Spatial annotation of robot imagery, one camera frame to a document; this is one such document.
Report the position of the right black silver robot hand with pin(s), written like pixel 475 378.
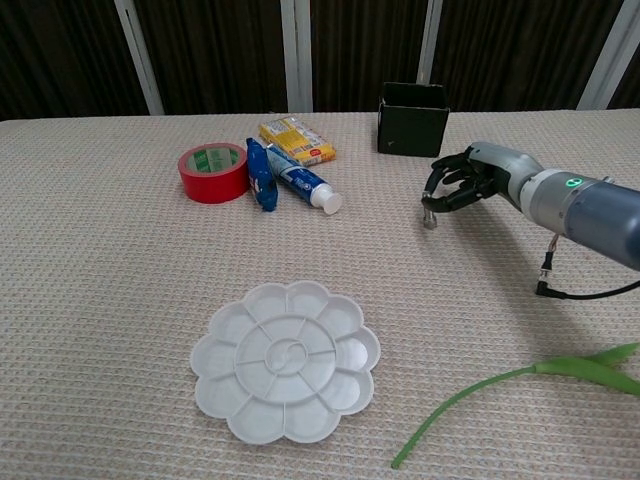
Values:
pixel 500 165

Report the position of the small silver screw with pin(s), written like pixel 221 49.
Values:
pixel 429 221

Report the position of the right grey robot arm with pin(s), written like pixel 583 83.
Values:
pixel 595 215

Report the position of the black square open box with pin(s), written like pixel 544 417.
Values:
pixel 412 127

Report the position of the blue white toothpaste tube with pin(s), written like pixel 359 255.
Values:
pixel 300 180

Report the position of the yellow printed carton box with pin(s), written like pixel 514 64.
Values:
pixel 297 140

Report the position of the artificial pink tulip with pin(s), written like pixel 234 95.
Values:
pixel 580 369

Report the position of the blue snack packet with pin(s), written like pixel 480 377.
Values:
pixel 261 175

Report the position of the red tape roll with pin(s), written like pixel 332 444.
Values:
pixel 212 182

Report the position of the white flower-shaped paint palette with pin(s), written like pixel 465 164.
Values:
pixel 285 362

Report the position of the beige woven tablecloth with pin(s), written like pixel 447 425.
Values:
pixel 125 300

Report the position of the white metal frame post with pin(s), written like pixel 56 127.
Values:
pixel 610 55
pixel 296 55
pixel 140 60
pixel 430 40

